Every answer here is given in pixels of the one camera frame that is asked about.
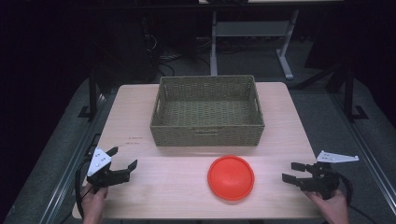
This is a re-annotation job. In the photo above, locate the green woven basket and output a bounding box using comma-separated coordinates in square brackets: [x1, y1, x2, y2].
[149, 75, 266, 147]

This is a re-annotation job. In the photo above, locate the bundle of floor cables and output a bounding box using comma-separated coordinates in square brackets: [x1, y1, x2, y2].
[143, 18, 213, 77]

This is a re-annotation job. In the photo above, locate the black metal stand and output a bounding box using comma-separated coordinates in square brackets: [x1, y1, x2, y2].
[340, 66, 370, 123]
[78, 68, 108, 122]

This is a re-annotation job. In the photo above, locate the black cable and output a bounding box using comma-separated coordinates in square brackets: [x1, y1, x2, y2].
[74, 157, 93, 218]
[337, 172, 379, 224]

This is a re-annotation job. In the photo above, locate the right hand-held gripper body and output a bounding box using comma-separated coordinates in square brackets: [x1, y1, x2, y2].
[300, 150, 360, 201]

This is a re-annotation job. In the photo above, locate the person's left hand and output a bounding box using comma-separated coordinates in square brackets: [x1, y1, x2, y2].
[80, 182, 109, 224]

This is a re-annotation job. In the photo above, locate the grey metal desk frame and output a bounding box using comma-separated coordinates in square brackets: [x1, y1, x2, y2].
[209, 8, 300, 81]

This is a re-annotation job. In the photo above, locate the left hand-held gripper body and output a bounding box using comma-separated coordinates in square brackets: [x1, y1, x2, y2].
[86, 147, 131, 191]

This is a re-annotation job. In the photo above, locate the red round plate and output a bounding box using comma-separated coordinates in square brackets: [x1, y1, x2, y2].
[207, 155, 256, 202]

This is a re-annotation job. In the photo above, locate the person's right hand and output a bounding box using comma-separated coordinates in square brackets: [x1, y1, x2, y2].
[304, 189, 350, 224]

